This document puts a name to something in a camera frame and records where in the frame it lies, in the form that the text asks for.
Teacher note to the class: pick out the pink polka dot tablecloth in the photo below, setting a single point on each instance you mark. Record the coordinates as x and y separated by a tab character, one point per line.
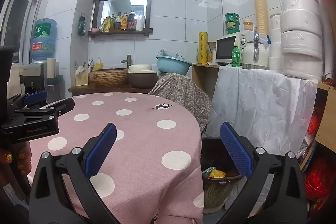
144	148

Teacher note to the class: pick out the grey plastic bag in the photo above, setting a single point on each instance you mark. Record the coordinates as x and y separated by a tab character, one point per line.
169	53

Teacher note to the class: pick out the blue water jug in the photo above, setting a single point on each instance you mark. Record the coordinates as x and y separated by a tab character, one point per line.
44	39

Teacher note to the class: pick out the cream thermos jug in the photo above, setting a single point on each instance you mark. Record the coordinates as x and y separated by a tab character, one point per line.
256	53

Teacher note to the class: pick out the green instant noodle bowl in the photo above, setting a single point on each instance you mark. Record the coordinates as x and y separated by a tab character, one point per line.
232	18
232	28

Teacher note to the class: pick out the floral cloth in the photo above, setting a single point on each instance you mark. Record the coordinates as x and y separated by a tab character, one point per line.
183	92

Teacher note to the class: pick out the white cloth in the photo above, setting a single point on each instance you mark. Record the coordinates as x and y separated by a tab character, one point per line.
262	103

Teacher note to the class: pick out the jar with yellow lid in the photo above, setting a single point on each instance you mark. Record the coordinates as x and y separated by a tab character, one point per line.
248	24

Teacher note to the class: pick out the blue spray bottle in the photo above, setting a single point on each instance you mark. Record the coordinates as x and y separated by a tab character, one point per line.
268	41

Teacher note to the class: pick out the green soda bottle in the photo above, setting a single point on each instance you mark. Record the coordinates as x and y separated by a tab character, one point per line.
235	56

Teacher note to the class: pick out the window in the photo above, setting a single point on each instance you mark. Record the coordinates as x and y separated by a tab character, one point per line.
15	22

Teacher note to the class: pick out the person's left hand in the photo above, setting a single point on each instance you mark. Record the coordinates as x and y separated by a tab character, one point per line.
15	163

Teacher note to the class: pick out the blue plastic basin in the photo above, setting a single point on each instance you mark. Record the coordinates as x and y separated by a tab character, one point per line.
173	64

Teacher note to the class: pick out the stack of white foam containers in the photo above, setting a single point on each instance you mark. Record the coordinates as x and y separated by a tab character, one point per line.
299	16

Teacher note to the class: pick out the dark wooden counter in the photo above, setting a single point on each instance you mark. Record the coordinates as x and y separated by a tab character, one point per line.
105	88

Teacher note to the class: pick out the red decorations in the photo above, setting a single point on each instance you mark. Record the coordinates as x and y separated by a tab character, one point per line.
320	176

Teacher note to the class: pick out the row of condiment bottles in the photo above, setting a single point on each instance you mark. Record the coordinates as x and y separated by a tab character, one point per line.
123	22

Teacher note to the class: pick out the yellow snack wrapper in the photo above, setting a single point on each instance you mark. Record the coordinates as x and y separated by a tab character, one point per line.
218	174

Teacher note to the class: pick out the stack of paper cups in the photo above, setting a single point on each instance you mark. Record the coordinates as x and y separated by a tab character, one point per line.
260	3

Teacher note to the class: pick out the yellow soap dispenser bottle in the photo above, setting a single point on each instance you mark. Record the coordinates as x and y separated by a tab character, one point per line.
98	64

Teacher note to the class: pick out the yellow wrap roll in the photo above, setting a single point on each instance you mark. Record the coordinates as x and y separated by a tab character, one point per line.
202	48

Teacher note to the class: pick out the yellow tissue holder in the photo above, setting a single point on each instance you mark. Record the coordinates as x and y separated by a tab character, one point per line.
82	77

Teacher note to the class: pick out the beige cup sleeve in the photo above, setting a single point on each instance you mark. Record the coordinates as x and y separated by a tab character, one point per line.
51	69

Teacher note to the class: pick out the wooden cabinet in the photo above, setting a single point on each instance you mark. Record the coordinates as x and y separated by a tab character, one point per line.
204	77

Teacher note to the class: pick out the dark trash bin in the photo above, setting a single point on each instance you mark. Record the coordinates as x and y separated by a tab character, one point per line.
218	155

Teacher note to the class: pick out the small pink pot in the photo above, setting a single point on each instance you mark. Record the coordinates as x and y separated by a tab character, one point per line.
94	29

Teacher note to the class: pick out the metal faucet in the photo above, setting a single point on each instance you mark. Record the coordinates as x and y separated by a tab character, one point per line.
127	61

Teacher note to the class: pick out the glass storage jar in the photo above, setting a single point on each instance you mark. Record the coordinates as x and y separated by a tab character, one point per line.
211	52

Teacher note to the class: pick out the wooden framed mirror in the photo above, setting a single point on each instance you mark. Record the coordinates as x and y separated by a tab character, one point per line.
123	14

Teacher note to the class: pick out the white microwave oven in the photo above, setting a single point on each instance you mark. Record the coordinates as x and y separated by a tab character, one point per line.
231	48

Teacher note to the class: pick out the green hanging packet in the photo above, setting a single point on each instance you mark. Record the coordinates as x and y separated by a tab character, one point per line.
82	26

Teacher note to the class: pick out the brown cooker with cream lid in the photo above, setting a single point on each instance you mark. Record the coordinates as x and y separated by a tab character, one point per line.
143	75

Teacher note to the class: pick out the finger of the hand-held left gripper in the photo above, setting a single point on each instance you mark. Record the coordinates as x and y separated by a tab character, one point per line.
63	106
35	96

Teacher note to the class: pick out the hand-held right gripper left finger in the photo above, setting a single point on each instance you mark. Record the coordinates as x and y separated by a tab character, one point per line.
101	153

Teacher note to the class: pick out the wicker basin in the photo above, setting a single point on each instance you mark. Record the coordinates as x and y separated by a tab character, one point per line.
110	76

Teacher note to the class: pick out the water dispenser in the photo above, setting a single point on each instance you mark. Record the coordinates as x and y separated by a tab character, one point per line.
34	77

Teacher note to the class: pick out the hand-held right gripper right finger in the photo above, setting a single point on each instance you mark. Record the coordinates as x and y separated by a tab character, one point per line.
236	153

